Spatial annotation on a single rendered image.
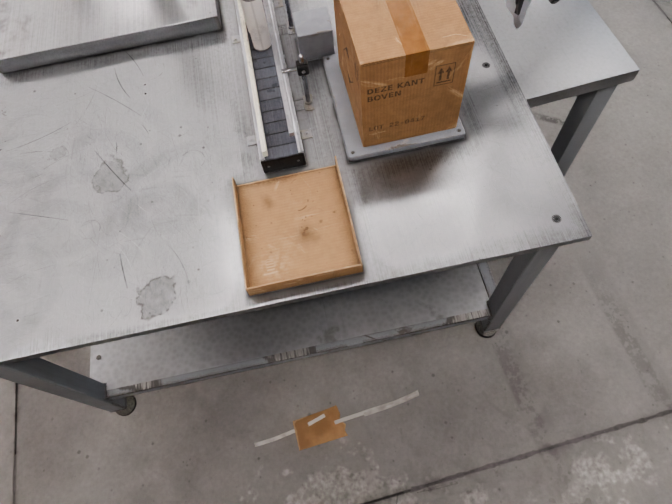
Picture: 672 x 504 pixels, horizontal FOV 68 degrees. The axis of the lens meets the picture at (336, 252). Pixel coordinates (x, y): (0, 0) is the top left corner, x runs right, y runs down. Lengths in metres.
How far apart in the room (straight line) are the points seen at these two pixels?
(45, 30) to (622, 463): 2.27
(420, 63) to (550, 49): 0.56
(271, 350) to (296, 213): 0.66
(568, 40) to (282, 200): 0.91
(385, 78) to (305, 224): 0.37
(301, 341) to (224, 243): 0.62
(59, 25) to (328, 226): 1.06
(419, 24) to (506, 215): 0.46
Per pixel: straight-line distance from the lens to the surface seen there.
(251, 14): 1.43
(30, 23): 1.89
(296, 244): 1.17
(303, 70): 1.31
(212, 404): 1.98
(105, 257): 1.31
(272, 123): 1.32
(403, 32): 1.14
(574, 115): 1.74
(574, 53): 1.60
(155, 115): 1.51
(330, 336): 1.72
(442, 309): 1.75
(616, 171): 2.48
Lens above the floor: 1.86
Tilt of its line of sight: 64 degrees down
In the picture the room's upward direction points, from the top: 10 degrees counter-clockwise
